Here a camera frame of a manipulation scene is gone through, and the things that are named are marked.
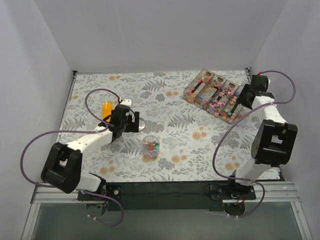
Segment clear plastic jar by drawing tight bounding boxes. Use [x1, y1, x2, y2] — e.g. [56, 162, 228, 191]
[141, 135, 160, 159]

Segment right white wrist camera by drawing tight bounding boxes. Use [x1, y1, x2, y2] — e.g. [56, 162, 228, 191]
[257, 72, 270, 92]

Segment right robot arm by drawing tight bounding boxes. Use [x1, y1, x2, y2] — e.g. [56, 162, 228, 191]
[226, 72, 298, 199]

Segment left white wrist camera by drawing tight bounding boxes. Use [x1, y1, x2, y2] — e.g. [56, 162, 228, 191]
[119, 99, 132, 107]

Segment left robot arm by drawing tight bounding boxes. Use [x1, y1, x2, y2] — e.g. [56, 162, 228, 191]
[40, 104, 140, 200]

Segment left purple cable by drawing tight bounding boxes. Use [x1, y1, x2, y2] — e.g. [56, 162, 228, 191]
[19, 88, 126, 228]

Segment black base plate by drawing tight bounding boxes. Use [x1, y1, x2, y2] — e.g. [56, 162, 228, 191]
[77, 181, 257, 212]

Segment silver round jar lid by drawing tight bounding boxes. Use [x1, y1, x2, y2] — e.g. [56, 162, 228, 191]
[138, 118, 146, 131]

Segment floral patterned table mat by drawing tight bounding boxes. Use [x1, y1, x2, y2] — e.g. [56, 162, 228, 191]
[59, 71, 261, 182]

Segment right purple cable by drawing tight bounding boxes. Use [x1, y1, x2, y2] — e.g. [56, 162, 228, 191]
[211, 69, 297, 219]

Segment clear compartment candy box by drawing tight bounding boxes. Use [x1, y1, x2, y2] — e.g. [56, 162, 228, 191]
[183, 69, 243, 124]

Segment purple cable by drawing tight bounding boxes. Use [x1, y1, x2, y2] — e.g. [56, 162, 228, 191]
[19, 88, 126, 228]
[211, 69, 297, 219]

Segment yellow plastic scoop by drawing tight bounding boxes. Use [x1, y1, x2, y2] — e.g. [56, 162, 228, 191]
[102, 102, 114, 123]

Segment aluminium frame rail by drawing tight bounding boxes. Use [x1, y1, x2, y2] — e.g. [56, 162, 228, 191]
[22, 181, 312, 240]

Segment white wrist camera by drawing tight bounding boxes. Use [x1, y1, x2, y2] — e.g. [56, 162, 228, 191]
[119, 99, 132, 107]
[257, 72, 270, 92]

